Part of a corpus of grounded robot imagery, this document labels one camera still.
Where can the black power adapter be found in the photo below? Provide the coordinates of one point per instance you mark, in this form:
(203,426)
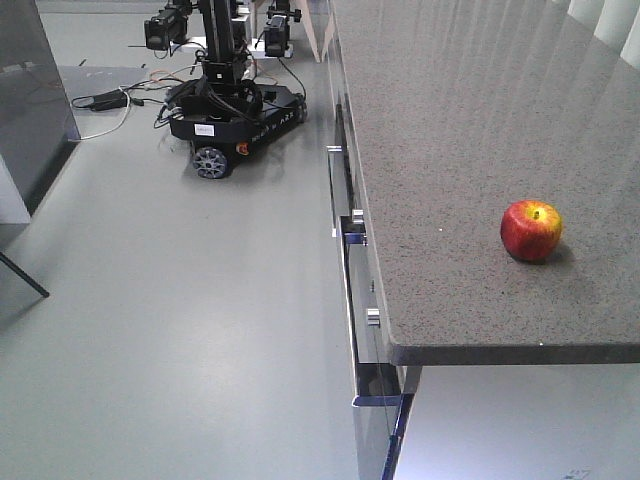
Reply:
(111,100)

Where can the grey panel on left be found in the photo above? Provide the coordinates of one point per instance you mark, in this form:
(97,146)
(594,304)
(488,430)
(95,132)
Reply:
(38,129)

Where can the grey stone kitchen counter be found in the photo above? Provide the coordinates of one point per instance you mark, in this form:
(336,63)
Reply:
(508,369)

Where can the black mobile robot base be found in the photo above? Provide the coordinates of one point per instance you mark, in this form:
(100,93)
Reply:
(224,113)

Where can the red yellow apple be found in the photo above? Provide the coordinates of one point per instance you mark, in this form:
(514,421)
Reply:
(530,230)

